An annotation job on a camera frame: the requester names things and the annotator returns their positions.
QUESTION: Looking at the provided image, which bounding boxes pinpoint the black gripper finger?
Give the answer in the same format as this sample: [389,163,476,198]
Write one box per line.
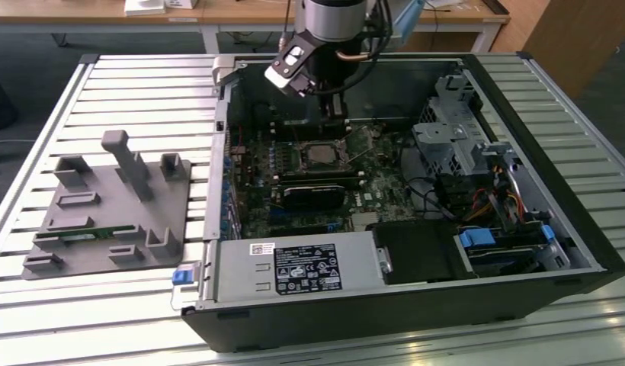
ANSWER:
[320,93,350,130]

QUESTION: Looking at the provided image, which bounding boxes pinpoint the metal socket cover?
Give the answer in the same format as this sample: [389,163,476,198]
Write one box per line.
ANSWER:
[342,122,388,164]

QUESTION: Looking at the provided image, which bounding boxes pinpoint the silver CPU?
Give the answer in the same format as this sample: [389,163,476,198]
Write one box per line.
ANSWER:
[306,144,345,163]

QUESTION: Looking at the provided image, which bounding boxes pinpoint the CPU socket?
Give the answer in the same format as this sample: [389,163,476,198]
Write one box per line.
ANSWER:
[296,140,356,172]

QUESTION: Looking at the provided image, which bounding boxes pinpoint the black expansion slot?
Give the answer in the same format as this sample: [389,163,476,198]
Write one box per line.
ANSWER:
[269,224,332,236]

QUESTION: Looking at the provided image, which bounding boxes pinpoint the black plastic cover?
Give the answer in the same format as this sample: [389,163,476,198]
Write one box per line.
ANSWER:
[368,220,469,285]

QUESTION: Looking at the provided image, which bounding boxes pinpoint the green motherboard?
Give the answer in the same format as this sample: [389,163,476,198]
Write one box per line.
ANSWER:
[225,116,424,242]

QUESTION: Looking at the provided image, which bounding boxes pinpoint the grey case release latch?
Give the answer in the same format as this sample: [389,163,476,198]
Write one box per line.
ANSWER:
[212,55,242,88]

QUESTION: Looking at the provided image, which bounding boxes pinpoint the black graphics card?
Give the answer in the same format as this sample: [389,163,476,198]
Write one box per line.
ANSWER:
[281,184,349,210]

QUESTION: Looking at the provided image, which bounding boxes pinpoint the metal disk bay cage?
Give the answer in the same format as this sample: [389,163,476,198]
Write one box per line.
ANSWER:
[412,74,512,176]

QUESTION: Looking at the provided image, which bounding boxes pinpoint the white flat object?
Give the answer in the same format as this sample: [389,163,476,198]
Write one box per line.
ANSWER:
[425,0,480,11]

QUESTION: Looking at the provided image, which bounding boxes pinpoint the small silver heatsink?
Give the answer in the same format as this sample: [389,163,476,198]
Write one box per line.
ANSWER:
[353,213,384,230]

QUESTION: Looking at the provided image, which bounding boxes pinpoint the blue disk carrier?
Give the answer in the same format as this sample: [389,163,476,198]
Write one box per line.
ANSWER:
[457,226,497,252]

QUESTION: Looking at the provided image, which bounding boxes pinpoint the grey power supply unit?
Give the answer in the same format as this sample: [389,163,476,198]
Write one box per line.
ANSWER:
[210,232,393,304]

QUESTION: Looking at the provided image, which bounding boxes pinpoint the wooden cabinet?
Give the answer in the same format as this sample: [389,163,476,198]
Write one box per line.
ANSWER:
[499,0,625,99]

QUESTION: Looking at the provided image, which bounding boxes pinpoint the grey parts rack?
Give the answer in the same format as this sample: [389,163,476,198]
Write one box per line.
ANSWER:
[20,129,196,281]

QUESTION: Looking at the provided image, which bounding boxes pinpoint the wooden desk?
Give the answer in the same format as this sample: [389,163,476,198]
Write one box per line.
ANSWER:
[0,0,512,54]

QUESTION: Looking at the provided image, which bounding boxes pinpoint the blue case latch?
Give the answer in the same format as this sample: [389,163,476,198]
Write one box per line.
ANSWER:
[173,266,200,285]

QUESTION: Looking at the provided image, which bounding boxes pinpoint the black PC case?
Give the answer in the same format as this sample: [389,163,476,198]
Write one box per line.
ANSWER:
[182,52,625,354]

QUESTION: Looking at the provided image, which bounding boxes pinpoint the black camera cable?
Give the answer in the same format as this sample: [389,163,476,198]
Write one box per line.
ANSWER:
[305,0,398,96]

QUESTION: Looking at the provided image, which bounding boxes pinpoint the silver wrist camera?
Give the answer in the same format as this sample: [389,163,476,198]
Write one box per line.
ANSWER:
[264,37,320,95]

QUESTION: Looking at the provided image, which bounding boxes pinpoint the black cable bundle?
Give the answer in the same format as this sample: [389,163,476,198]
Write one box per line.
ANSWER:
[406,175,472,224]

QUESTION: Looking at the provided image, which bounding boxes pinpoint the coloured power wire bundle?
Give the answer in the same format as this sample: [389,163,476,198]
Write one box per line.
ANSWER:
[465,185,529,223]

